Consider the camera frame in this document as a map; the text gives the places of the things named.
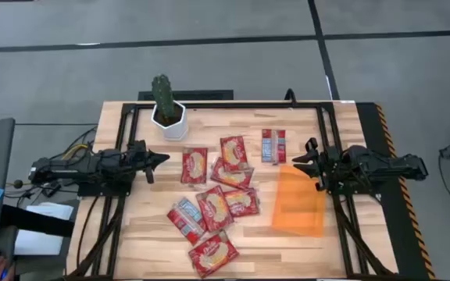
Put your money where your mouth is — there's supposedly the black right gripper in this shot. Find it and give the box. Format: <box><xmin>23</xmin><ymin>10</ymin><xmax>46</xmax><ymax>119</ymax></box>
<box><xmin>291</xmin><ymin>137</ymin><xmax>341</xmax><ymax>192</ymax></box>

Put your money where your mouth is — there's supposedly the small black device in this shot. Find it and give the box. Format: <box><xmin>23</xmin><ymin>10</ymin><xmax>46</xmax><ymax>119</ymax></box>
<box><xmin>41</xmin><ymin>181</ymin><xmax>63</xmax><ymax>198</ymax></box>

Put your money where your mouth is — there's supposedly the white paper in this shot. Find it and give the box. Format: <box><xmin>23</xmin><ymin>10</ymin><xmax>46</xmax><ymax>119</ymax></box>
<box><xmin>13</xmin><ymin>201</ymin><xmax>74</xmax><ymax>257</ymax></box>

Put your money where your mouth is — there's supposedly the red popcorn bag blue-white panel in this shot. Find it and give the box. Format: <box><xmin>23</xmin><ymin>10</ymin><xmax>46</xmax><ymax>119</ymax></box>
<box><xmin>166</xmin><ymin>197</ymin><xmax>207</xmax><ymax>247</ymax></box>
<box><xmin>261</xmin><ymin>128</ymin><xmax>288</xmax><ymax>165</ymax></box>

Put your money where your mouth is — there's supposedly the green cactus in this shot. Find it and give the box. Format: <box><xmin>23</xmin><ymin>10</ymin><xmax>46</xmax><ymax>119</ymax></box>
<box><xmin>151</xmin><ymin>73</ymin><xmax>176</xmax><ymax>120</ymax></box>

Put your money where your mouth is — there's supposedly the yellow cable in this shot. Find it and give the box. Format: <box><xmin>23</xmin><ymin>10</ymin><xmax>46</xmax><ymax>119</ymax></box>
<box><xmin>61</xmin><ymin>143</ymin><xmax>90</xmax><ymax>161</ymax></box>

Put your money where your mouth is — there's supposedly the black bar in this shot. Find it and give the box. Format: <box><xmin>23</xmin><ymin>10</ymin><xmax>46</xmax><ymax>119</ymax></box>
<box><xmin>0</xmin><ymin>205</ymin><xmax>76</xmax><ymax>238</ymax></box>

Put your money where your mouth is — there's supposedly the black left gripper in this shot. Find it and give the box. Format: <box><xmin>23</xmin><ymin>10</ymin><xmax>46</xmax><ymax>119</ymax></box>
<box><xmin>126</xmin><ymin>140</ymin><xmax>170</xmax><ymax>184</ymax></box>

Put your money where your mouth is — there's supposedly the black aluminium table frame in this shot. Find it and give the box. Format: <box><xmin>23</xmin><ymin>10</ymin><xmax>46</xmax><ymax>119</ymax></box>
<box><xmin>66</xmin><ymin>101</ymin><xmax>396</xmax><ymax>280</ymax></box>

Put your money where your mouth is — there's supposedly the orange plastic tray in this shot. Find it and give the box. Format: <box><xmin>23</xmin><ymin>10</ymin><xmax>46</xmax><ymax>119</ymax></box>
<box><xmin>271</xmin><ymin>163</ymin><xmax>327</xmax><ymax>238</ymax></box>

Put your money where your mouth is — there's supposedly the black mat with hazard stripes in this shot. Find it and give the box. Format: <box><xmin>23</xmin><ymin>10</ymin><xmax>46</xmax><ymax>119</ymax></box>
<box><xmin>355</xmin><ymin>101</ymin><xmax>437</xmax><ymax>281</ymax></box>

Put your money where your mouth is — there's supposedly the white hexagonal plant pot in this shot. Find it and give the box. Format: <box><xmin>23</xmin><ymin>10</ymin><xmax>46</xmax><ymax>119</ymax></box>
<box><xmin>150</xmin><ymin>100</ymin><xmax>190</xmax><ymax>142</ymax></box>

